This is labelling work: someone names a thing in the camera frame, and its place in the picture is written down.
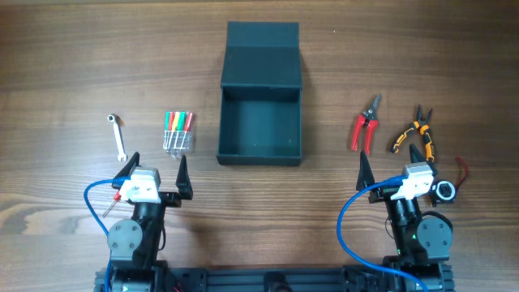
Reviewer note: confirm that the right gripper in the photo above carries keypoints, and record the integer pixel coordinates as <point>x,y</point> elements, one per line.
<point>381,195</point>

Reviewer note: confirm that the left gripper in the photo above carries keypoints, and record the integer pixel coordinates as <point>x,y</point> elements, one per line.
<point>169,197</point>

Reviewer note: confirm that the silver combination wrench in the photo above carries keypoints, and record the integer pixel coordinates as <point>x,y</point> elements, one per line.
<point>113,118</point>

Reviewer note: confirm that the clear screwdriver set case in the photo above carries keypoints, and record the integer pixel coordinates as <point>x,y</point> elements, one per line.
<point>177,133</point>

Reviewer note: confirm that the orange black pliers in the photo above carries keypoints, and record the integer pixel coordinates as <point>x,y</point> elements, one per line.
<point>421,125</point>

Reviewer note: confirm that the red handled snips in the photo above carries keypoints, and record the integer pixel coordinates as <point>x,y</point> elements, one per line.
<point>368,120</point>

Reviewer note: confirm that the black white tape measure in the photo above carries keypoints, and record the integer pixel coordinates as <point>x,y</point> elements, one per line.
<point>442,192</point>

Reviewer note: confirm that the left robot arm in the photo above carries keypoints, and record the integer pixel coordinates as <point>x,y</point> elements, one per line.
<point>134,243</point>

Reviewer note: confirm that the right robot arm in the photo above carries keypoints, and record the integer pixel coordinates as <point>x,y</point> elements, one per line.
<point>422,239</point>

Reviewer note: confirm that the black red screwdriver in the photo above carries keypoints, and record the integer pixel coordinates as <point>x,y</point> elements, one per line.
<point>115,199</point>

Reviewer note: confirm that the dark green open box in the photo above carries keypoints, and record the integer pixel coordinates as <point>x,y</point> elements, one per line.
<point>261,95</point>

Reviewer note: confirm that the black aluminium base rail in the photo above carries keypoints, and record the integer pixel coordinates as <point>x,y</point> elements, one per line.
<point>345,279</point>

